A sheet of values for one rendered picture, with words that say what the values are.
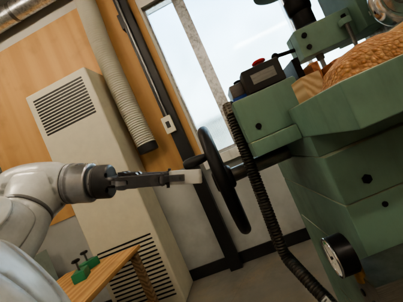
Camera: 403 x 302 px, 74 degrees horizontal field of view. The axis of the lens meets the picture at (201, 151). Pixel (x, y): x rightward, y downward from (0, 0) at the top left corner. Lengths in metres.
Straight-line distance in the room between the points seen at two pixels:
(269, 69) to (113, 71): 1.71
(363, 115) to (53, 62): 2.49
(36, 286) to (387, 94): 0.39
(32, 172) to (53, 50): 2.08
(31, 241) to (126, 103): 1.60
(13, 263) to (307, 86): 0.44
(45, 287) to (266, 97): 0.46
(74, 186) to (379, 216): 0.57
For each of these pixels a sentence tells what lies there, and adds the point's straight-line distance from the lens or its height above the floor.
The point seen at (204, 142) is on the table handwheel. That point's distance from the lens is 0.59.
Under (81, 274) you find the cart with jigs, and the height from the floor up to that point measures 0.56.
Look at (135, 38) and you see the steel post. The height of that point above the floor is 1.91.
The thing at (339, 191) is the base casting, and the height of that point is 0.74.
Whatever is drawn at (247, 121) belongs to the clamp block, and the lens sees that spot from 0.55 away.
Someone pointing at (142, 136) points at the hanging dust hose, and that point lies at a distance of 2.01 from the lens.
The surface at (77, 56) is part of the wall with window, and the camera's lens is 2.54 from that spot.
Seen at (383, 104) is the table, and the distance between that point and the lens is 0.37.
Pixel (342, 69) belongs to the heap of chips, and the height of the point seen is 0.91.
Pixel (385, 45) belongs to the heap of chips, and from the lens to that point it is 0.40.
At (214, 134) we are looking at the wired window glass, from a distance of 2.15.
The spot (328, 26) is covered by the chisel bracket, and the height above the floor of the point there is 1.04.
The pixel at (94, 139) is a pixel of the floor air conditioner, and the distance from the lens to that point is 2.05.
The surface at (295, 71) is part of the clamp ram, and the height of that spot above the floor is 0.97.
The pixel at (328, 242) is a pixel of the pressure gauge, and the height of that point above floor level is 0.69.
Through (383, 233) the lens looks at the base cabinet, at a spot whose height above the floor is 0.65.
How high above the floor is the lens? 0.88
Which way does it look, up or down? 1 degrees up
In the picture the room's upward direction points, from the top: 24 degrees counter-clockwise
